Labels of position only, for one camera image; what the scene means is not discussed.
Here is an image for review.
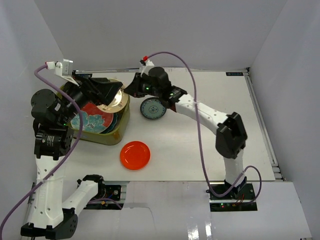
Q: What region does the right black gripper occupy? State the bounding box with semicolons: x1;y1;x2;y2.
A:
124;73;162;99

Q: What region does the left blue table label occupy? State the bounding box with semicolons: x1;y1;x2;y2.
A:
75;73;93;78

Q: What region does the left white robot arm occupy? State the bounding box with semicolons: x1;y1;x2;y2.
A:
20;76;122;240

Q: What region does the cream floral plate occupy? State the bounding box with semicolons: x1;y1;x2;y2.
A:
97;89;129;113

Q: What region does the right blue table label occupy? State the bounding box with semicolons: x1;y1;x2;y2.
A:
226;72;244;77

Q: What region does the teal scalloped plate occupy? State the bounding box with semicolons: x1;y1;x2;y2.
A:
101;113;120;134

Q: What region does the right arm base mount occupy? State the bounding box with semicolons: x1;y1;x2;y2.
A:
206;183;258;213

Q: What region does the orange plate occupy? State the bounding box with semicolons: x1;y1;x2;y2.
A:
119;141;151;171

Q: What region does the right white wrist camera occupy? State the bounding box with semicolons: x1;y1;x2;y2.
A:
139;56;155;75

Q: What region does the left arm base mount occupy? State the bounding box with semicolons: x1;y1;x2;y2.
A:
84;185;124;210

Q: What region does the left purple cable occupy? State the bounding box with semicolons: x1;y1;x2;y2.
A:
0;65;123;235

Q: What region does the olive green plastic bin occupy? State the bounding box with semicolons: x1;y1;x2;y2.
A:
56;78;131;146

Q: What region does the teal and red floral plate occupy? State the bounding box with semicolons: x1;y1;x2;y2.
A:
81;102;114;134

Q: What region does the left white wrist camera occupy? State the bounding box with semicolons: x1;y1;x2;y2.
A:
45;58;79;86

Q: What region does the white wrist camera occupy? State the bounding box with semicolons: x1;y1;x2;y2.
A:
139;56;155;75
45;58;79;86

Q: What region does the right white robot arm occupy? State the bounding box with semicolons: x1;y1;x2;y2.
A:
124;67;248;200

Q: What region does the small blue patterned dish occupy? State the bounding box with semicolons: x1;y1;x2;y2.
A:
140;97;167;120

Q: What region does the blue table label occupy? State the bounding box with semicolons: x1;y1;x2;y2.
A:
226;72;244;77
75;73;93;78

